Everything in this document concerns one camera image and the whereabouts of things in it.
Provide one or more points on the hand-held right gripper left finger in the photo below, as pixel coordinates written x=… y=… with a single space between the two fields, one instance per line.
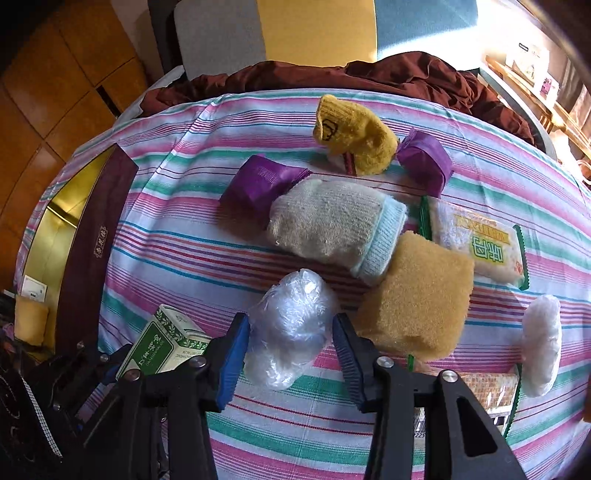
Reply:
x=233 y=364

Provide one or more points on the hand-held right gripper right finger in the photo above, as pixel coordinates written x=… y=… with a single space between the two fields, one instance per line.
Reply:
x=346 y=364

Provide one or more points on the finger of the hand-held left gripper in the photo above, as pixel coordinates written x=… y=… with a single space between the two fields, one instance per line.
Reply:
x=99 y=360

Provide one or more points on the green white tea box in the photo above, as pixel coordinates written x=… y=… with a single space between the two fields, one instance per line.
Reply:
x=157 y=341

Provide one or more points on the clear plastic bag ball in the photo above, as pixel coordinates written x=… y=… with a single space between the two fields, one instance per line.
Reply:
x=291 y=318

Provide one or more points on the maroon gift box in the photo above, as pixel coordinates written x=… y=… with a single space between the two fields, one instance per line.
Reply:
x=92 y=258

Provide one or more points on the beige sock with blue cuff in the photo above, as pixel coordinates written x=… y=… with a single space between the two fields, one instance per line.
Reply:
x=323 y=221

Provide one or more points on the square cracker packet green ends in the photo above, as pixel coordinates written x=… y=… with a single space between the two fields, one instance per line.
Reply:
x=489 y=392

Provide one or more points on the yellow knitted sock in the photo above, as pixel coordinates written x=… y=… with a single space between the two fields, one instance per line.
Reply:
x=355 y=134

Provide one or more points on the small yellow sponge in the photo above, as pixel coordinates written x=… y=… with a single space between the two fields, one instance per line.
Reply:
x=31 y=321

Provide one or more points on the white card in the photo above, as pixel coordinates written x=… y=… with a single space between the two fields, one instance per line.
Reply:
x=34 y=288

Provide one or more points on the yellow sponge block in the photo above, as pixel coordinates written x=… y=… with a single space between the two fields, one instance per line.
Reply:
x=415 y=295

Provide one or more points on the striped bed sheet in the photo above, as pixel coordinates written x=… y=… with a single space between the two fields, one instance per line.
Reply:
x=184 y=258

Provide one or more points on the rice cracker packet yellow label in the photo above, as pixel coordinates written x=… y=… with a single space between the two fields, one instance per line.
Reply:
x=480 y=244

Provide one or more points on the large purple packet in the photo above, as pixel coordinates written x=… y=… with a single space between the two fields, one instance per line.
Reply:
x=258 y=184

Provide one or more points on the white plastic bag roll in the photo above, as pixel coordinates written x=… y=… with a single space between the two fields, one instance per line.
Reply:
x=540 y=346

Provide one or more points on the small purple packet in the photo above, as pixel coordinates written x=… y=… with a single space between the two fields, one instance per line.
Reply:
x=425 y=159

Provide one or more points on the wooden cabinet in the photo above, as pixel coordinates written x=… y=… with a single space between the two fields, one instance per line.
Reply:
x=51 y=83

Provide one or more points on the maroon blanket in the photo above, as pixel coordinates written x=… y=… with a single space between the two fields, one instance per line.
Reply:
x=323 y=76

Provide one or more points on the white mug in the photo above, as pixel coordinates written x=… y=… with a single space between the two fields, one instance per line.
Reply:
x=585 y=170

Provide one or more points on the wooden shelf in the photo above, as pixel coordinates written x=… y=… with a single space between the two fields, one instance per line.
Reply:
x=554 y=110

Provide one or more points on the grey yellow blue padded headboard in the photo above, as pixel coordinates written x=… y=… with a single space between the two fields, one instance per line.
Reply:
x=318 y=27

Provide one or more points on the small purple white box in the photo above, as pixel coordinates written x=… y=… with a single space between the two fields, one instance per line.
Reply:
x=548 y=88

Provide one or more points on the white carton box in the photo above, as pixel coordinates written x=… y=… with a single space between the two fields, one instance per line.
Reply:
x=526 y=62

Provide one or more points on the grey bed frame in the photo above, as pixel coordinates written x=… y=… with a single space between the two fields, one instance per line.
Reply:
x=521 y=106

